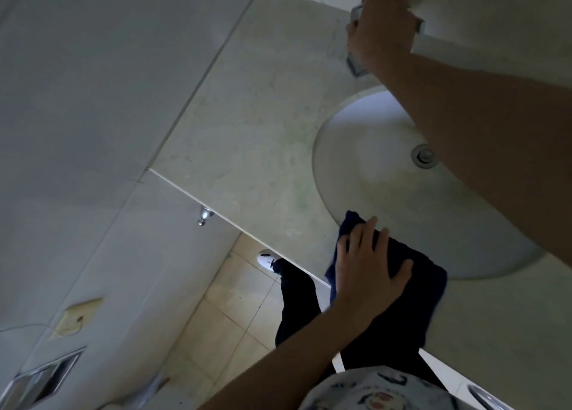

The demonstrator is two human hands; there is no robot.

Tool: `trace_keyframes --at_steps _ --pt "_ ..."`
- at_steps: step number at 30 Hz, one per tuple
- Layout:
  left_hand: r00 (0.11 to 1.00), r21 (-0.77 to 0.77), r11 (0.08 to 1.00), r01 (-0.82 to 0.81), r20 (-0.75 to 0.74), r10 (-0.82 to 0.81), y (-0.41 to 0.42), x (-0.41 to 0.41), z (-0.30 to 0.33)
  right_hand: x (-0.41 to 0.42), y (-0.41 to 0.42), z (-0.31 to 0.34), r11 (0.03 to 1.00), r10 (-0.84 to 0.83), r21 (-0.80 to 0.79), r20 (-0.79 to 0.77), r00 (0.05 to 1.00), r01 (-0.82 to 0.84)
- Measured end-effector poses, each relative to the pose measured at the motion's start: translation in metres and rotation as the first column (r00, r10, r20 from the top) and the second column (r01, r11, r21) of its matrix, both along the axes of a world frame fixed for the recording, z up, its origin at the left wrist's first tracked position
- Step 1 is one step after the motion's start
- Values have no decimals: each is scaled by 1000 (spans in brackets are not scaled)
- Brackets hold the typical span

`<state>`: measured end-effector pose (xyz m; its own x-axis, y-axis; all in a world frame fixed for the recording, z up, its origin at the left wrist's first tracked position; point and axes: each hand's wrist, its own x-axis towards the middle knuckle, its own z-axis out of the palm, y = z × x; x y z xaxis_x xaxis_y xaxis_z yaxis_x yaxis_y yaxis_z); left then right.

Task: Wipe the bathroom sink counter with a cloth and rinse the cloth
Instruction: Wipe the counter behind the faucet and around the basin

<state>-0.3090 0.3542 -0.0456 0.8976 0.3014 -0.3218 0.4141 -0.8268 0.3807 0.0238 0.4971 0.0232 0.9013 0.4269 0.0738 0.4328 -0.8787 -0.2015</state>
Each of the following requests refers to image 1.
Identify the chrome sink drain stopper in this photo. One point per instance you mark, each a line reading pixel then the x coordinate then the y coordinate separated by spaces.
pixel 423 156

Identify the chrome recessed paper holder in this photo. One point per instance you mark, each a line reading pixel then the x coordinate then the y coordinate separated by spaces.
pixel 40 383

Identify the white shoe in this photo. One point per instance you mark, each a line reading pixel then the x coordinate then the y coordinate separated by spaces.
pixel 267 260

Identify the white printed t-shirt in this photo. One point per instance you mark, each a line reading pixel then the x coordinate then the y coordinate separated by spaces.
pixel 380 392

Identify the person's left forearm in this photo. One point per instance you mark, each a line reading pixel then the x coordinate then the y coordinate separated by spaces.
pixel 286 365

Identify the chrome square faucet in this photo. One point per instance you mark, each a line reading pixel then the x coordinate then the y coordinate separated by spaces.
pixel 357 68

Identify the beige wall switch plate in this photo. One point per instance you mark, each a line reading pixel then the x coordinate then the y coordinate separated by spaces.
pixel 76 318

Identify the chrome wall hook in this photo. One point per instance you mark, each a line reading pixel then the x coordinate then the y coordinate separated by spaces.
pixel 204 215

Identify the white oval sink basin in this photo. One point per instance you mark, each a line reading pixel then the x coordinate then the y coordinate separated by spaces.
pixel 371 168

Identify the person's right hand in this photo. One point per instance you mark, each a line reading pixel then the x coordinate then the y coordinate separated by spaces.
pixel 380 25

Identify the beige marble sink countertop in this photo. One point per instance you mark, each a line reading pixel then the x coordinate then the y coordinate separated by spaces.
pixel 250 132

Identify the dark blue cleaning cloth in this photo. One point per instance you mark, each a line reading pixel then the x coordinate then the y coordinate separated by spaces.
pixel 415 289

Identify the person's left hand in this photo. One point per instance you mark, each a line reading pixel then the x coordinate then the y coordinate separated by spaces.
pixel 366 275

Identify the black trousers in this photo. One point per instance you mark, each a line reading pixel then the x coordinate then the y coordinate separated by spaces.
pixel 297 302

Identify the person's right forearm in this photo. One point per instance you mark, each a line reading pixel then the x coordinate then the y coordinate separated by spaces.
pixel 491 132

